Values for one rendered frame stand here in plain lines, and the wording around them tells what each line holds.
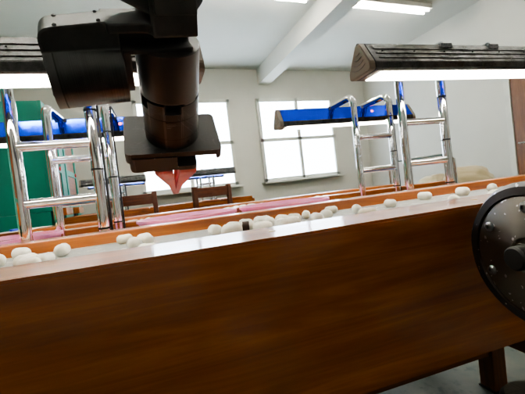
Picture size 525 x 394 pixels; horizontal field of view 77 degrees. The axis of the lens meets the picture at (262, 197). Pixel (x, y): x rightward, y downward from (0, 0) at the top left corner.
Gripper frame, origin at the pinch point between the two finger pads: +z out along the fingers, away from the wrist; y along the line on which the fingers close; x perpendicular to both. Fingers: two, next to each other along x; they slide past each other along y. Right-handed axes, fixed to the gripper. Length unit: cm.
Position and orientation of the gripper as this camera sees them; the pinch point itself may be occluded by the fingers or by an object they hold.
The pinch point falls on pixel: (175, 186)
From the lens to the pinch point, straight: 45.8
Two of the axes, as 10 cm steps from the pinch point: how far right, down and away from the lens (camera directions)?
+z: -1.6, 6.4, 7.5
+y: -9.5, 1.1, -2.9
